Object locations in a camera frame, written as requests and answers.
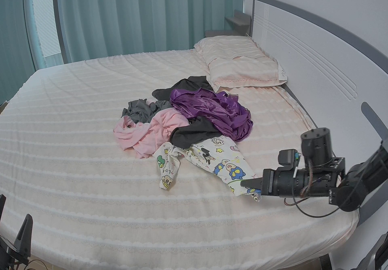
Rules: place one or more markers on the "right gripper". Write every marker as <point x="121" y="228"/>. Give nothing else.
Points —
<point x="282" y="184"/>

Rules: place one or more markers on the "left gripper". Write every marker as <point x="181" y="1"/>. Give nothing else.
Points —
<point x="12" y="258"/>

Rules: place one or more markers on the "white printed pyjama top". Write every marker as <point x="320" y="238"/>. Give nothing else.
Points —
<point x="230" y="178"/>

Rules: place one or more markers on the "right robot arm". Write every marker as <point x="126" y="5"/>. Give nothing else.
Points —
<point x="363" y="178"/>

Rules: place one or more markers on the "bed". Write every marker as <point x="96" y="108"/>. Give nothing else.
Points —
<point x="91" y="141"/>

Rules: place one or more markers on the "black garment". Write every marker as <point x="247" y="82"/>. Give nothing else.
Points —
<point x="188" y="84"/>
<point x="194" y="134"/>

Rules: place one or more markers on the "purple garment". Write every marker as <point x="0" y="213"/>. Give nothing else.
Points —
<point x="212" y="108"/>

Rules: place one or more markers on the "cream pillow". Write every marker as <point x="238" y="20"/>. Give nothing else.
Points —
<point x="239" y="62"/>

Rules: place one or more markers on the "pink garment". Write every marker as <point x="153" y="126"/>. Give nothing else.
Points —
<point x="157" y="132"/>

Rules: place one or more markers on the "grey garment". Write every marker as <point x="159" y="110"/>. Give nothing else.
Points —
<point x="139" y="111"/>

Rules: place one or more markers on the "grey bedside table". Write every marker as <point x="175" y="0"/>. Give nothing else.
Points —
<point x="239" y="22"/>

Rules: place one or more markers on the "blue-green curtain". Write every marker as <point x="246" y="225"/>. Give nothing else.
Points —
<point x="15" y="20"/>
<point x="151" y="5"/>

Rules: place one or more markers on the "window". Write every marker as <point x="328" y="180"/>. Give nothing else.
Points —
<point x="45" y="20"/>

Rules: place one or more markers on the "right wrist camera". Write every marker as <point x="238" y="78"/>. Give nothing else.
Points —
<point x="286" y="158"/>

